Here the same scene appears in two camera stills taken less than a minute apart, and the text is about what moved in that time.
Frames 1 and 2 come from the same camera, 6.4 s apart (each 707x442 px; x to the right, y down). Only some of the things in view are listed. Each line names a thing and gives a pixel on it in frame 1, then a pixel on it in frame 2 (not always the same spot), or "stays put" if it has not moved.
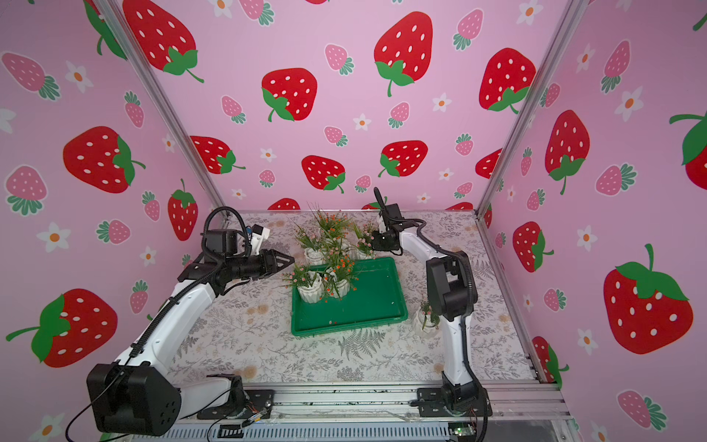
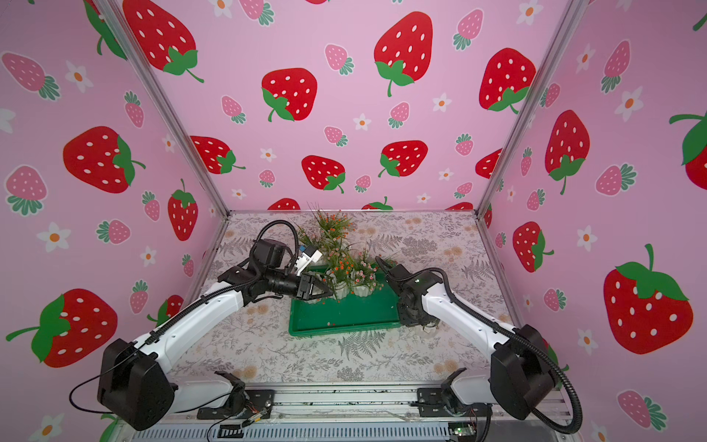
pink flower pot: [364, 233] to [364, 280]
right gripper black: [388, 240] to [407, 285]
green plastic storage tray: [376, 298] stays put
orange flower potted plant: [341, 280] stays put
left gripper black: [267, 261] to [304, 287]
